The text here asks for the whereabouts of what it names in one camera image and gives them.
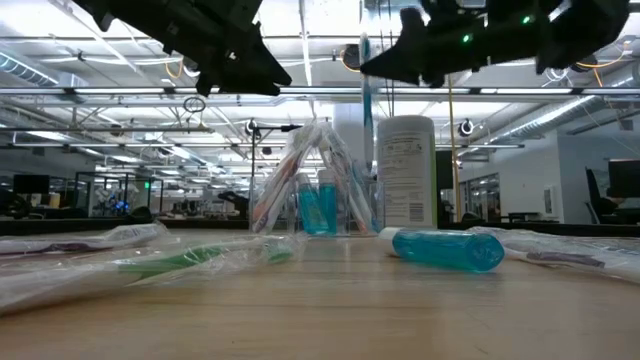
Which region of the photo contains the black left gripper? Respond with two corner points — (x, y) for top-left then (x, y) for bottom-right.
(163, 0), (294, 98)

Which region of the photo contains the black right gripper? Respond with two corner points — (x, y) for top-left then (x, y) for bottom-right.
(360, 0), (547, 89)

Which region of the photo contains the blue toothbrush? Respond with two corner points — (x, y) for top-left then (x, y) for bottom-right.
(349, 159), (382, 235)
(467, 225), (640, 256)
(358, 32), (377, 169)

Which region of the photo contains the clear white toothbrush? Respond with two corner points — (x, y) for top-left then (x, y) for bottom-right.
(251, 122), (321, 235)

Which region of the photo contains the teal toothbrush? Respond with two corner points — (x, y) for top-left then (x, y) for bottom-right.
(317, 124), (374, 235)

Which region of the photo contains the white building column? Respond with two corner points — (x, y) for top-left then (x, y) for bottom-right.
(331, 103), (372, 166)

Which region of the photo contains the white wipes canister green label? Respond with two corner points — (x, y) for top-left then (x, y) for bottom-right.
(376, 115), (438, 230)

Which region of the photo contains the black panel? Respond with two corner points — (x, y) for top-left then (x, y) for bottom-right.
(434, 149), (455, 191)

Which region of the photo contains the green wrapped toothbrush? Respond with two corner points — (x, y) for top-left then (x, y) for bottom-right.
(0, 233), (307, 316)

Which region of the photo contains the black monitor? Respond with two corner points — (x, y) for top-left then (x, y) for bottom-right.
(12, 174), (51, 196)
(607, 158), (640, 200)

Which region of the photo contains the black office chair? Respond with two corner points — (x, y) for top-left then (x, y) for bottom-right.
(584, 167), (621, 225)

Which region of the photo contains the purple white wrapped toothbrush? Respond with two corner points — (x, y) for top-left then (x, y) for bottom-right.
(499, 243), (640, 287)

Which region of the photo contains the silver ventilation duct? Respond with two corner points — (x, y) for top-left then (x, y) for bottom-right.
(0, 49), (64, 90)
(489, 94), (640, 147)

